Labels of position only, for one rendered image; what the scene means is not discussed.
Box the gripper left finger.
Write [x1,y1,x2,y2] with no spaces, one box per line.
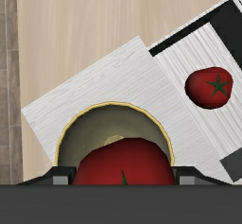
[17,165,78,186]

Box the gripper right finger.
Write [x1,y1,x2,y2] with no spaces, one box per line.
[171,165,233,186]

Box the red tomato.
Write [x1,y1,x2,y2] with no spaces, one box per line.
[72,137,176,186]
[184,66,234,111]

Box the white porcelain bowl yellow rim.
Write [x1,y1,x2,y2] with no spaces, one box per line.
[54,100,176,168]

